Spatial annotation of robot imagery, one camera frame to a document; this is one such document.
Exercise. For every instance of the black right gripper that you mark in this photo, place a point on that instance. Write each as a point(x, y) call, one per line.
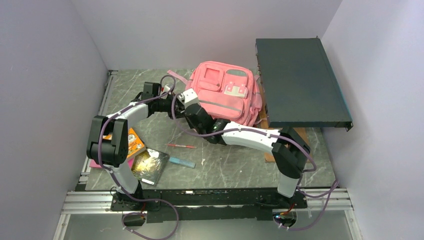
point(192, 126)

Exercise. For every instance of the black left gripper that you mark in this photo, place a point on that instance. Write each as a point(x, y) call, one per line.
point(178, 108)

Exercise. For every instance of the pink student backpack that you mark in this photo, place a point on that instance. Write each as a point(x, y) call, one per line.
point(226, 91)

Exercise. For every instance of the orange book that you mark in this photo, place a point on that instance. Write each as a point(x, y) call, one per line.
point(135, 144)

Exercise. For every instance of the pink book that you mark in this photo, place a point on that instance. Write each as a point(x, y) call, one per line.
point(93, 164)

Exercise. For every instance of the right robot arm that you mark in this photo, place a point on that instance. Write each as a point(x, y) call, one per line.
point(289, 150)

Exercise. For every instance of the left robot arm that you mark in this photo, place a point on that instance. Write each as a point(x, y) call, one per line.
point(108, 137)

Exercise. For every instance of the red pen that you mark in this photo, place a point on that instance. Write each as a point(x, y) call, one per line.
point(181, 146)

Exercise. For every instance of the light blue eraser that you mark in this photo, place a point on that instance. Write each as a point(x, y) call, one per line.
point(181, 162)

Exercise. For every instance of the shiny gold foil book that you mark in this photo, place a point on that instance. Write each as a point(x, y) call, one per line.
point(149, 165)

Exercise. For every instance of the dark green metal box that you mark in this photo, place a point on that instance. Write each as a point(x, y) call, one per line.
point(300, 87)

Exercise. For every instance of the wooden board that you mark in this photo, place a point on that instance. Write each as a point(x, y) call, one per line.
point(263, 124)

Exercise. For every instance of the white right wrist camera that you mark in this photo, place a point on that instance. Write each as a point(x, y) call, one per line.
point(188, 97)

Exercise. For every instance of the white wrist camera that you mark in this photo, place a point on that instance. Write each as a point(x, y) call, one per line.
point(166, 88)
point(188, 97)

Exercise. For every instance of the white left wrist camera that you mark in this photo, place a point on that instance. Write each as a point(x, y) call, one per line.
point(166, 88)

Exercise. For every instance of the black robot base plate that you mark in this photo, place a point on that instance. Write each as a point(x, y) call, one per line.
point(210, 204)

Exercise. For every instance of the aluminium frame rail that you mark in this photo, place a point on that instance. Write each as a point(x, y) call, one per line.
point(99, 203)

